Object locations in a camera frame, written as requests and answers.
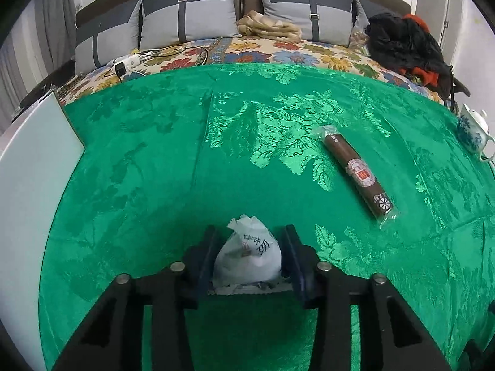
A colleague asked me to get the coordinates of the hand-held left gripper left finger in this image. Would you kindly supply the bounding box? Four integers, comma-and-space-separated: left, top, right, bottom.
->
52, 224, 217, 371

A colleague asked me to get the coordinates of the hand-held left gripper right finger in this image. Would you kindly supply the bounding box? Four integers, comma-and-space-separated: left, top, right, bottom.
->
282, 224, 453, 371

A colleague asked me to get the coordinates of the small white blue-print packet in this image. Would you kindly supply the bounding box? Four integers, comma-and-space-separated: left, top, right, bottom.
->
212, 214, 282, 294

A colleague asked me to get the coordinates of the brown sausage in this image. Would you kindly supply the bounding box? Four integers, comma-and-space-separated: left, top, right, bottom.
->
315, 125, 400, 228

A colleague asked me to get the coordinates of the green floral satin blanket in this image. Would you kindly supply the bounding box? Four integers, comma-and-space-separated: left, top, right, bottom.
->
39, 63, 495, 371

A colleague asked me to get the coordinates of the white box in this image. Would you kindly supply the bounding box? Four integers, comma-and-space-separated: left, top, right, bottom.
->
0, 89, 85, 318

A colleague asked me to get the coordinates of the floral bed sheet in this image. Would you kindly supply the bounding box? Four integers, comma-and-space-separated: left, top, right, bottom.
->
56, 36, 445, 105

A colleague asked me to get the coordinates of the white power strip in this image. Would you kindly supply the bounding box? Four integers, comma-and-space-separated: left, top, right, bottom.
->
105, 54, 142, 72

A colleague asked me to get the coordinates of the white blue-print teapot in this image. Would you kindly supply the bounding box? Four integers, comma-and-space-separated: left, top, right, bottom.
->
456, 103, 495, 163

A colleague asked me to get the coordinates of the red garment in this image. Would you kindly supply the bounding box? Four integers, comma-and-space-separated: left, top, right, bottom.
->
400, 13, 441, 87

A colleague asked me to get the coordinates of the clear plastic bag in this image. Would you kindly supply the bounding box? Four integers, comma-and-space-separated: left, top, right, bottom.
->
348, 29, 372, 53

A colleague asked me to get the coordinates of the beige folded cloth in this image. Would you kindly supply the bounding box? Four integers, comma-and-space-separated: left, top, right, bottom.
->
236, 10, 302, 43

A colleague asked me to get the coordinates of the black jacket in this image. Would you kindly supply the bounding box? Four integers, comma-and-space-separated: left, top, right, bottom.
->
365, 12, 451, 86

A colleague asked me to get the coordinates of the grey curtain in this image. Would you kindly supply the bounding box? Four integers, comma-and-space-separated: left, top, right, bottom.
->
0, 27, 39, 124
35, 0, 78, 62

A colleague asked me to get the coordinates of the white door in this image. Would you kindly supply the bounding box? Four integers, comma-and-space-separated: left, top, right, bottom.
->
420, 0, 449, 35

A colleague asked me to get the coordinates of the black cable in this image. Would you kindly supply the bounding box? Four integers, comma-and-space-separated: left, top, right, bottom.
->
131, 44, 209, 76

